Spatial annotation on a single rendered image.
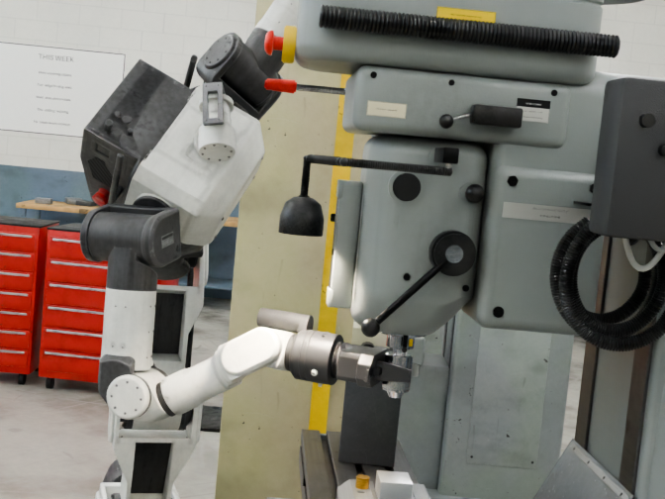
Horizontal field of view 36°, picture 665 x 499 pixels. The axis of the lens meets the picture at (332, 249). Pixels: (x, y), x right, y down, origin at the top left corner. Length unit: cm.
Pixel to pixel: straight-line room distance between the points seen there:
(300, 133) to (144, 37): 749
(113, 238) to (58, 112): 908
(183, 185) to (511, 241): 63
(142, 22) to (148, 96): 886
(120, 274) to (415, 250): 54
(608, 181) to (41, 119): 977
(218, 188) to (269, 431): 174
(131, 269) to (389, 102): 57
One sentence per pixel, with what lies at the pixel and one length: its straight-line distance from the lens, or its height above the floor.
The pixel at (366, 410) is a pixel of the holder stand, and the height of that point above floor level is 106.
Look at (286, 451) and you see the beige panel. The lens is 353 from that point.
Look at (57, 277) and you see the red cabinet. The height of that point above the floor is 71.
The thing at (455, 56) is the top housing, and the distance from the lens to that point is 157.
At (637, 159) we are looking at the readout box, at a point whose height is 162.
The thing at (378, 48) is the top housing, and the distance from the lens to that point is 155.
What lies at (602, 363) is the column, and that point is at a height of 127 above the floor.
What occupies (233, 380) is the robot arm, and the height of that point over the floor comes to 119.
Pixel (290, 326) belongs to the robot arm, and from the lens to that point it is 176.
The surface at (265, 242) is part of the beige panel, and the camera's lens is 340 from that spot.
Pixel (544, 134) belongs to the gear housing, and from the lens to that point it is 160.
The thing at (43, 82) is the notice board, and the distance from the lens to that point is 1093.
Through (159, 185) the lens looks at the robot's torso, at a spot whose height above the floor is 150.
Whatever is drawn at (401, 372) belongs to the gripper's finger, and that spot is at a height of 124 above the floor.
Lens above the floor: 158
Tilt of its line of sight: 5 degrees down
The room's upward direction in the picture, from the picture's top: 5 degrees clockwise
